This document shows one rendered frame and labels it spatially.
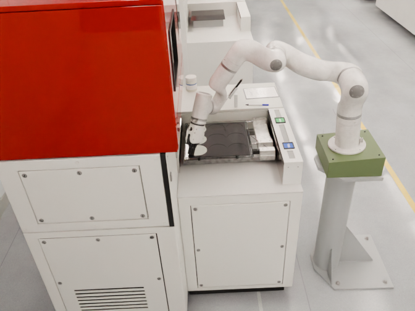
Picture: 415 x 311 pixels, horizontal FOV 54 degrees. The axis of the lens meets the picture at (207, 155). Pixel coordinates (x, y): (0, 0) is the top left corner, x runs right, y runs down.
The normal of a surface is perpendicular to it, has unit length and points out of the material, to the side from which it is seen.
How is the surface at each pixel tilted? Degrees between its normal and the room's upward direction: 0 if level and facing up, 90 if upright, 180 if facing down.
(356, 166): 90
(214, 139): 0
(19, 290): 0
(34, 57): 90
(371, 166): 90
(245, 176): 0
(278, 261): 90
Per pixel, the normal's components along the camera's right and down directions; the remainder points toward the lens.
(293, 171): 0.02, 0.57
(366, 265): -0.04, -0.82
